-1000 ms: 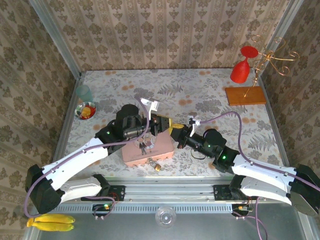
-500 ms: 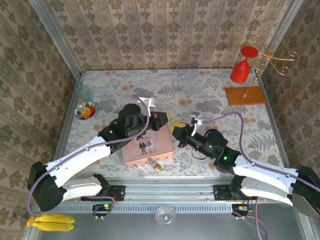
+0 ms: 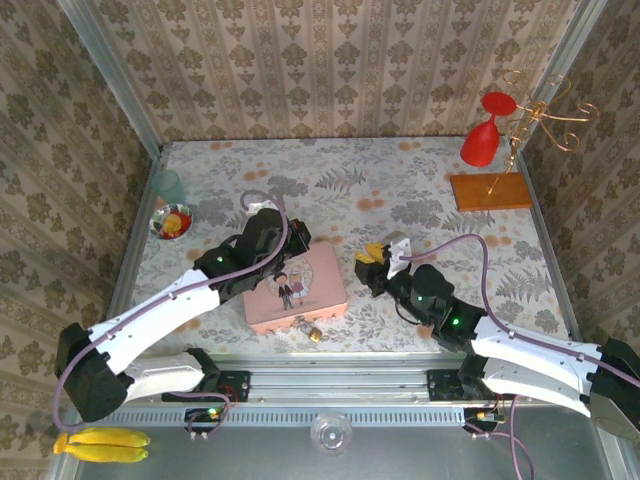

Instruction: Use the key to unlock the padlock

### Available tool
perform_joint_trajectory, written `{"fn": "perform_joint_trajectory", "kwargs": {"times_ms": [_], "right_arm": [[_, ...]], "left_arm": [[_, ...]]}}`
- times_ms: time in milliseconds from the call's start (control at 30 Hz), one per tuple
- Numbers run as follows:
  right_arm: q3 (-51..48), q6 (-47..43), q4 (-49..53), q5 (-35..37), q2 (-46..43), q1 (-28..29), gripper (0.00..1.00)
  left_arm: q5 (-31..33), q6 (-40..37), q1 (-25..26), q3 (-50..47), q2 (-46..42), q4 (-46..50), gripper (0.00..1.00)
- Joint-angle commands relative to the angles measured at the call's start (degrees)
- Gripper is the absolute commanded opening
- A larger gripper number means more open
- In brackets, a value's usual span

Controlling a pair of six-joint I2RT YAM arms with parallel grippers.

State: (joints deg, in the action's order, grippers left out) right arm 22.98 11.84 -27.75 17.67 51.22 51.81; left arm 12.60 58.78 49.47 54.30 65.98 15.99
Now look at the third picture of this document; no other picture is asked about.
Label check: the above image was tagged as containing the slotted grey cable duct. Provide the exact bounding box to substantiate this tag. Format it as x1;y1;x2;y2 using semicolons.
97;405;501;427

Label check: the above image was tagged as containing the gold wire stand wooden base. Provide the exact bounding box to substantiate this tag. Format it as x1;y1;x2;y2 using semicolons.
449;69;601;213

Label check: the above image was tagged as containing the pink tin box with figures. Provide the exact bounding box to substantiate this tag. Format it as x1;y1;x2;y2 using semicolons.
241;239;350;337

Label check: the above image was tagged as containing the red plastic wine glass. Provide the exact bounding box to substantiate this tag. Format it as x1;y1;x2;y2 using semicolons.
459;91;519;167

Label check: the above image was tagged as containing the yellow toy banana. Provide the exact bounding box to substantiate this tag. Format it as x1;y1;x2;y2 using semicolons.
53;434;150;464
67;427;151;449

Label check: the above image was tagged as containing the aluminium mounting rail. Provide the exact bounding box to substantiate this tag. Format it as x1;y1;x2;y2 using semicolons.
199;353;481;404

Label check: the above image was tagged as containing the small circuit board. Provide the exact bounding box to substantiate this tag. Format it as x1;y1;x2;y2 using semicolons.
185;407;226;434
464;407;504;434

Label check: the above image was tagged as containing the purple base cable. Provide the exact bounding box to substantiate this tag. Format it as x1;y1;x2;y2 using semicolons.
162;392;234;426
509;394;536;480

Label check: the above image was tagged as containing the brass padlock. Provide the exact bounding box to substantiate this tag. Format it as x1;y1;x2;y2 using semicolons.
293;314;324;345

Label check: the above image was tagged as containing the teal plastic cup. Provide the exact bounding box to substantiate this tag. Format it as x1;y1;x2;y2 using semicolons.
151;169;187;206

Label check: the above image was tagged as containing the aluminium frame post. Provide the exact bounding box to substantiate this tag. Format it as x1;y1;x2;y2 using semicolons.
514;0;610;156
57;0;166;156

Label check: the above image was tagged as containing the small patterned bowl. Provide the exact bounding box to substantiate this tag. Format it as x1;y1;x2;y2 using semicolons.
150;202;194;241

